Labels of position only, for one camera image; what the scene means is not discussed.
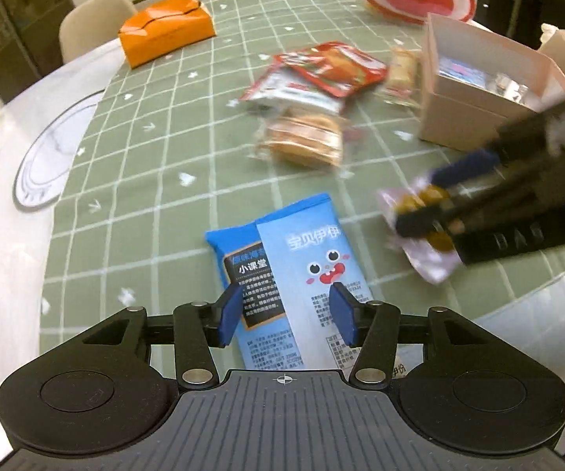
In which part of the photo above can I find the small clear cake packet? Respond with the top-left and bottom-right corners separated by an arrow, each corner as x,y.
381,46 -> 423,109

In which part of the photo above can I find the green grid tablecloth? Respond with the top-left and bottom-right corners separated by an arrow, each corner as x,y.
40,0 -> 565,369

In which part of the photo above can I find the blue cartoon snack packet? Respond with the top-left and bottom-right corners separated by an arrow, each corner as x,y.
205,194 -> 408,378

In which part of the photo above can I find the orange tissue box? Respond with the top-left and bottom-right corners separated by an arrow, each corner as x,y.
118,0 -> 215,69

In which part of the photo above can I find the white and red snack packet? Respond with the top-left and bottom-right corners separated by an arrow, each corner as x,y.
238,66 -> 347,113

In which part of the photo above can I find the beige dining chair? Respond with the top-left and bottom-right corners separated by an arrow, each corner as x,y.
59,0 -> 139,64

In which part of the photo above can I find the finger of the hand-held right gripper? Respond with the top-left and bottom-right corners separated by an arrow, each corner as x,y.
430,113 -> 555,188
394,196 -> 484,240

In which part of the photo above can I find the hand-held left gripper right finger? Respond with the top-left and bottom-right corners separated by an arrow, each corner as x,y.
329,282 -> 494,387

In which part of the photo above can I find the green olive packet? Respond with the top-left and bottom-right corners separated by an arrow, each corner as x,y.
377,177 -> 462,285

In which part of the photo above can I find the pink cardboard box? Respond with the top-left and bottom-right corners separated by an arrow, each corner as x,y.
417,12 -> 565,153

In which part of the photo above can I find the clear packet of round cakes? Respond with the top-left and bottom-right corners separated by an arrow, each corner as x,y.
253,110 -> 349,170

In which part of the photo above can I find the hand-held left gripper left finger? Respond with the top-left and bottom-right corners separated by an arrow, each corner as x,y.
82,282 -> 244,387

